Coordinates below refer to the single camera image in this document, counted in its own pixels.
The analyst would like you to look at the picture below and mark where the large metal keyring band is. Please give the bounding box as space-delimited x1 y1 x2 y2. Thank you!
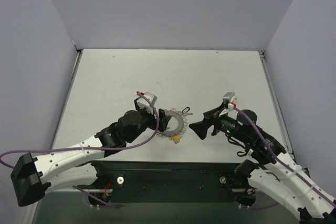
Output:
157 106 193 141

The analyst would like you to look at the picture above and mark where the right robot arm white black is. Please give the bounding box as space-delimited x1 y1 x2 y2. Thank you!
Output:
189 102 335 223

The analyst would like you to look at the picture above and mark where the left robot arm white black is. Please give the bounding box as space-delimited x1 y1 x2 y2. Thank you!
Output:
11 96 171 207

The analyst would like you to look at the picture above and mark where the yellow key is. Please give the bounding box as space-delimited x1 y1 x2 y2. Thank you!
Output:
171 134 182 144

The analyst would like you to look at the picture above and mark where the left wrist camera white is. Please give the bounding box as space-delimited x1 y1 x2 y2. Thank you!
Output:
134 91 158 114

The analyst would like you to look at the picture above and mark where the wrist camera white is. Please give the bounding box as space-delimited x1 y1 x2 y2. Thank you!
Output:
134 91 158 114
219 92 237 116

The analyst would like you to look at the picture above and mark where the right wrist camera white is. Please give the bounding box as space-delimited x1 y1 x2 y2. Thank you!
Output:
219 92 237 116

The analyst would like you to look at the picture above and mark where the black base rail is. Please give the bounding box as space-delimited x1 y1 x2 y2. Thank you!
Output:
78 161 256 206

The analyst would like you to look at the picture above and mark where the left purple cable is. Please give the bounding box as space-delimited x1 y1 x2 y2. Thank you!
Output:
0 95 160 209

